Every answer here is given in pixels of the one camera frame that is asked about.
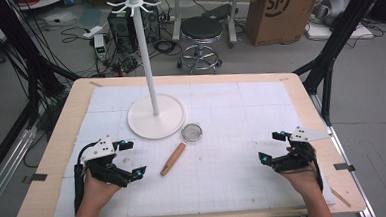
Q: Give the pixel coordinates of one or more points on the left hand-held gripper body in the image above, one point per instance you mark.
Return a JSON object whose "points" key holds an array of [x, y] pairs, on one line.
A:
{"points": [[98, 153]]}

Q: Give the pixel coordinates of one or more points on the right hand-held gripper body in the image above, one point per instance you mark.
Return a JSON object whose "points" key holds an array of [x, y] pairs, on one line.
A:
{"points": [[297, 154]]}

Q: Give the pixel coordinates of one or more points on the white hook rack stand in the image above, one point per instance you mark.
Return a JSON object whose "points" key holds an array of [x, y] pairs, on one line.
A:
{"points": [[150, 74]]}

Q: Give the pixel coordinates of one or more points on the person's right hand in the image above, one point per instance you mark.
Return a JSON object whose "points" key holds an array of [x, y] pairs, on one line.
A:
{"points": [[301, 181]]}

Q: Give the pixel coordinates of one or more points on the person's left hand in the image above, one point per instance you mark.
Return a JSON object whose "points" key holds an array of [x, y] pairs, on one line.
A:
{"points": [[97, 192]]}

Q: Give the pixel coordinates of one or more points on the white grid mat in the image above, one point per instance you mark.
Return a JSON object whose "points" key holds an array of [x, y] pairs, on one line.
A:
{"points": [[232, 136]]}

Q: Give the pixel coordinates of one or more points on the black tape strip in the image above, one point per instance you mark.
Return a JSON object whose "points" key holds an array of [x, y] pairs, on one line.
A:
{"points": [[36, 178], [343, 167]]}

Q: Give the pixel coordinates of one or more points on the thin wooden stick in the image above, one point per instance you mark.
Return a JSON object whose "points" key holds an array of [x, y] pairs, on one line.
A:
{"points": [[340, 197]]}

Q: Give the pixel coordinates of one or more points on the white device with green display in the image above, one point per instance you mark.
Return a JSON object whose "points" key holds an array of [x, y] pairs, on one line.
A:
{"points": [[99, 46]]}

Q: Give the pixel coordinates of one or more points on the brown cardboard box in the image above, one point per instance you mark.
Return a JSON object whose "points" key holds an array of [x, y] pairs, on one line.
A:
{"points": [[276, 20]]}

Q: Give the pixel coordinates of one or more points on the black computer tower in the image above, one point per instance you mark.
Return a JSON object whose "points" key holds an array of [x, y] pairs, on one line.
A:
{"points": [[120, 28]]}

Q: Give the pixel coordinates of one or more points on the white power strip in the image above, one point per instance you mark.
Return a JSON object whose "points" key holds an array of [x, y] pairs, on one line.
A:
{"points": [[93, 31]]}

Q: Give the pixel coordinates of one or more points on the white flat board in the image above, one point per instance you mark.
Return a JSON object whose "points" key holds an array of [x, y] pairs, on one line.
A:
{"points": [[340, 32]]}

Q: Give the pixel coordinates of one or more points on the black round stool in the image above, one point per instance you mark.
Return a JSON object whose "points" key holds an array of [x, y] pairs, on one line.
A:
{"points": [[200, 27]]}

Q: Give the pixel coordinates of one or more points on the grey bag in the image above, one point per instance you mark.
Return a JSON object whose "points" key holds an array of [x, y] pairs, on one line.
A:
{"points": [[332, 7]]}

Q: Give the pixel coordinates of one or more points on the aluminium rail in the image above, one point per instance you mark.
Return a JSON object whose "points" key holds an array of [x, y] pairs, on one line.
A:
{"points": [[7, 165], [351, 173]]}

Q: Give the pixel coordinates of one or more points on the black metal frame stand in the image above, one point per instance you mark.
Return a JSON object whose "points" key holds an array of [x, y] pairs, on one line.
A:
{"points": [[34, 73], [331, 47]]}

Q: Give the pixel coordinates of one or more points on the white metal stand frame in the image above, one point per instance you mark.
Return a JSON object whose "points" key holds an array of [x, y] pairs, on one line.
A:
{"points": [[231, 16]]}

